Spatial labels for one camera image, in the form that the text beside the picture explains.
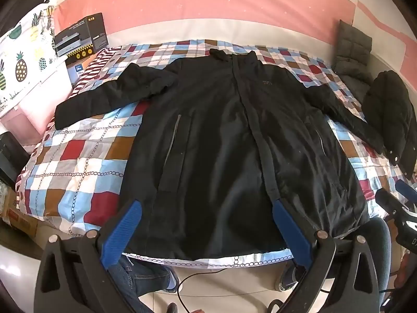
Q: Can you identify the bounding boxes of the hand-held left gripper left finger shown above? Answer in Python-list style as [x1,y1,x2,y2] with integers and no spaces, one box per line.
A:
[34,199,144,313]

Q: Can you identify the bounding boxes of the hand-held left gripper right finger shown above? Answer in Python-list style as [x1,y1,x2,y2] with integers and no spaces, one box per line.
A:
[271,199,381,313]

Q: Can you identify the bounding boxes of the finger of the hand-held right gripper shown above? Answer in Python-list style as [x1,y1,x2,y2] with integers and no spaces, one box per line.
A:
[375,188,413,223]
[395,179,417,200]

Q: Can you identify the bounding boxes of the large black jacket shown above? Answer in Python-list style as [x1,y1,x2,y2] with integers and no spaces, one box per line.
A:
[55,48,385,261]

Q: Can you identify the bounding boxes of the person's right leg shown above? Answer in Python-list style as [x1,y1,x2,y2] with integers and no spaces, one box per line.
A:
[358,217,392,296]

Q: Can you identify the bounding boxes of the person's leg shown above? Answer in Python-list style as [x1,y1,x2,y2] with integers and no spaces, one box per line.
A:
[107,254,174,301]
[358,217,392,296]

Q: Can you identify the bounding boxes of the person's right sneaker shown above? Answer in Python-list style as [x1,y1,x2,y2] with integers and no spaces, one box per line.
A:
[276,263,307,293]

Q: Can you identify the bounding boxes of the person's sneaker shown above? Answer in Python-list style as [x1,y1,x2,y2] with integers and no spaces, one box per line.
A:
[164,266,180,293]
[276,263,307,293]

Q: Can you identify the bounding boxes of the person's left leg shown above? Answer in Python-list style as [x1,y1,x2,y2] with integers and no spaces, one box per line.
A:
[107,254,174,301]

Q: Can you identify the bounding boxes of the person's left sneaker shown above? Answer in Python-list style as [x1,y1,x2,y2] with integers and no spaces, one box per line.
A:
[164,266,180,293]

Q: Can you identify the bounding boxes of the black puffer jacket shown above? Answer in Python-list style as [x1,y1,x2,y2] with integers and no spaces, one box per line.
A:
[362,70,417,180]

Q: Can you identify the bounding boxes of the checked bed sheet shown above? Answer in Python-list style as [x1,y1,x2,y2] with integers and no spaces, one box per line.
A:
[16,39,417,269]

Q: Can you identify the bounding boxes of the brown cardboard box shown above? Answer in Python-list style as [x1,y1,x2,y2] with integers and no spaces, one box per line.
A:
[0,187,40,239]

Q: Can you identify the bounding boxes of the black case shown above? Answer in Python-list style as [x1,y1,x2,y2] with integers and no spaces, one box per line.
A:
[0,131,30,187]

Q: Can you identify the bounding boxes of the grey padded jacket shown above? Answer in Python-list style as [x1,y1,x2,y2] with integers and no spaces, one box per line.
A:
[332,20,374,92]

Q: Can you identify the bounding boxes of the blue cardboard box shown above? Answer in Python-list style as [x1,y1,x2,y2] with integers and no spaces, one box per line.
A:
[65,50,96,86]

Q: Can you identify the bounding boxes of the pineapple print cloth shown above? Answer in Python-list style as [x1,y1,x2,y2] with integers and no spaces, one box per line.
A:
[0,3,67,113]

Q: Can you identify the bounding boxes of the black printed cardboard box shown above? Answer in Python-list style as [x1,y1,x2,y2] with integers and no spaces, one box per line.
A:
[54,13,109,58]

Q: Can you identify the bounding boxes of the black floor cable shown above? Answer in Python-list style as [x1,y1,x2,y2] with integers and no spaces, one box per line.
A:
[177,268,226,313]

